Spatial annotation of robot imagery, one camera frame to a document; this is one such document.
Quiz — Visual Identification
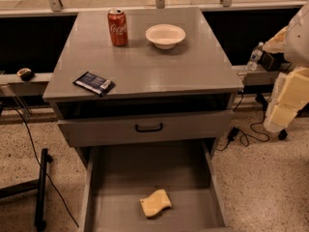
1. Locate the dark blue snack packet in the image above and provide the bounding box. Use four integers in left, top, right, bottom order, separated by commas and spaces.
73, 72, 116, 97

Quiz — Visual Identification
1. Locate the grey drawer cabinet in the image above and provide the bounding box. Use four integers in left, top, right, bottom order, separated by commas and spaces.
43, 8, 242, 160

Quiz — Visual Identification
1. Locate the black drawer handle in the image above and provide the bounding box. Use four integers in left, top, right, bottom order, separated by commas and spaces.
134, 123, 163, 133

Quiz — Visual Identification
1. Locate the red cola can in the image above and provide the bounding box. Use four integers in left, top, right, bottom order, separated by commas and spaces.
107, 8, 128, 46

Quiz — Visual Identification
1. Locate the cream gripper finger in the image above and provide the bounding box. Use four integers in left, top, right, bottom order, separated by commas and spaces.
269, 104, 296, 127
277, 67, 309, 110

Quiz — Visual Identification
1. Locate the yellow sponge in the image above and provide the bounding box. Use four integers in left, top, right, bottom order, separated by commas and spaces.
140, 189, 172, 218

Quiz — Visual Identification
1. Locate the black stand leg right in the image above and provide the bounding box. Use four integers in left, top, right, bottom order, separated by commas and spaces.
255, 93, 288, 140

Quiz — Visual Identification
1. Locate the open grey drawer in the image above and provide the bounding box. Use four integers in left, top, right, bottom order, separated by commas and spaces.
80, 140, 234, 232

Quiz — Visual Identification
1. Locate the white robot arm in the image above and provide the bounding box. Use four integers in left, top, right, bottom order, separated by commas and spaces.
263, 2, 309, 132

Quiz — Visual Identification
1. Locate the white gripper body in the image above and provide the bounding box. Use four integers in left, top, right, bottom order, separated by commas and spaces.
264, 73, 287, 132

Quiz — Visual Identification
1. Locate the black power adapter with cable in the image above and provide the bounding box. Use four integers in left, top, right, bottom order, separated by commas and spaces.
215, 94, 271, 153

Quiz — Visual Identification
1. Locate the black floor cable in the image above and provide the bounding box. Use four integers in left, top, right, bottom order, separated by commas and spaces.
0, 101, 80, 229

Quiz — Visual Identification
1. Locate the black metal stand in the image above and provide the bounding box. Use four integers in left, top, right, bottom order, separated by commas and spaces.
0, 148, 53, 232

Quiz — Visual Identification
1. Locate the closed upper grey drawer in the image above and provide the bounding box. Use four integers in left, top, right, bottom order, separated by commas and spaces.
58, 110, 234, 148

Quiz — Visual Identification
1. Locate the small black box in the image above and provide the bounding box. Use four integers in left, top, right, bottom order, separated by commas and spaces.
261, 52, 284, 72

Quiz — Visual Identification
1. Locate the yellow black tape measure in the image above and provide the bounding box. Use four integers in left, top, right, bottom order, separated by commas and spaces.
17, 68, 35, 81

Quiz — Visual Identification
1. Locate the clear water bottle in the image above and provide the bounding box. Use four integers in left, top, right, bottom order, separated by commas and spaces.
247, 42, 264, 71

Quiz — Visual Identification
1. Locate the white bowl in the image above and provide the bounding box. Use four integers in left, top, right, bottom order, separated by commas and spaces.
145, 24, 186, 49

